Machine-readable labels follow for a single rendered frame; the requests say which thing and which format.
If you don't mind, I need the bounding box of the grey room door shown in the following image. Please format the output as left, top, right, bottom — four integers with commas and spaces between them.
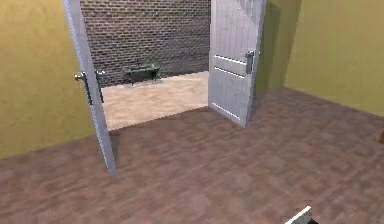
62, 0, 118, 177
208, 0, 268, 129

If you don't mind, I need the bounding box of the dark green bathtub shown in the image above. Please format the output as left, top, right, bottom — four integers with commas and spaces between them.
121, 63, 161, 84

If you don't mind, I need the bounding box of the white-edged grey object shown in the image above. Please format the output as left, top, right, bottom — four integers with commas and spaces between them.
284, 205, 320, 224

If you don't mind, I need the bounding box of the silver door handle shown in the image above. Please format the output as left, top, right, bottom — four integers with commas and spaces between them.
73, 71, 93, 106
95, 69, 106, 104
245, 49, 256, 75

